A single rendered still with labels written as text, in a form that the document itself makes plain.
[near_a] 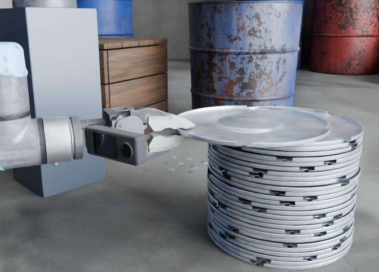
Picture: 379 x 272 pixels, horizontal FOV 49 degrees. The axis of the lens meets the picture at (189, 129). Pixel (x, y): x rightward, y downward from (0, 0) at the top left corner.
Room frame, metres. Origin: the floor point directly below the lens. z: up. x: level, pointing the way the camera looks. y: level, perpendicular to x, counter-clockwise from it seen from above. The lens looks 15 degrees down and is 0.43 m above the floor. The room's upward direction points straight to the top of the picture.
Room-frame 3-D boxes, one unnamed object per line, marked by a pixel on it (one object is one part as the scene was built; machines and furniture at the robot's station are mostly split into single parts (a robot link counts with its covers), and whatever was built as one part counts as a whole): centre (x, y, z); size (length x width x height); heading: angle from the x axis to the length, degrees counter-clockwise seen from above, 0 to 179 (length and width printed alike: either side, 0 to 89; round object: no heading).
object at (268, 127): (0.76, -0.11, 0.24); 0.29 x 0.29 x 0.01
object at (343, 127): (0.79, -0.18, 0.23); 0.29 x 0.29 x 0.01
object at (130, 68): (1.61, 0.35, 0.18); 0.40 x 0.38 x 0.35; 61
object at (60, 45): (1.08, 0.36, 0.23); 0.18 x 0.18 x 0.45; 44
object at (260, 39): (1.61, -0.20, 0.24); 0.42 x 0.42 x 0.48
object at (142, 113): (0.69, 0.07, 0.26); 0.09 x 0.02 x 0.05; 112
